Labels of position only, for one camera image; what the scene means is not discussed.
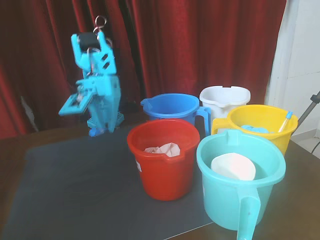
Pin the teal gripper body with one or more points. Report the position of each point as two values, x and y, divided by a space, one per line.
108 89

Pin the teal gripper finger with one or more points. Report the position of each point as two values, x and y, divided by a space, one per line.
98 112
113 110

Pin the crumpled white tissue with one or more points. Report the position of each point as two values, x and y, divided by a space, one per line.
170 150

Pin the blue plastic bucket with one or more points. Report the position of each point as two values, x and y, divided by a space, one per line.
160 116

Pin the white face mask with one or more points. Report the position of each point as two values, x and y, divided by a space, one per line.
232 166

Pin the yellow plastic bucket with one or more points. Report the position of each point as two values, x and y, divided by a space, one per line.
280 142

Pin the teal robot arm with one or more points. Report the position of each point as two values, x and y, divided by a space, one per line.
100 60

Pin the red velvet curtain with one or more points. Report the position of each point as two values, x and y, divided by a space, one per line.
200 37

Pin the red plastic bucket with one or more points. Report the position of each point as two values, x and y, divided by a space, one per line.
162 180

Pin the teal framed wrist camera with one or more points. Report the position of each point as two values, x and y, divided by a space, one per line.
75 105

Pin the dark grey textured mat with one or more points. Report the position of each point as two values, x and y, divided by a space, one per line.
75 200

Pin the grey tripod leg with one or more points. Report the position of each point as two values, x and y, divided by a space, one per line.
308 107

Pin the teal plastic bucket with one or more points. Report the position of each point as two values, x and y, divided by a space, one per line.
225 200

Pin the white plastic bucket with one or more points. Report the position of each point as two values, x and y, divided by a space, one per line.
220 96

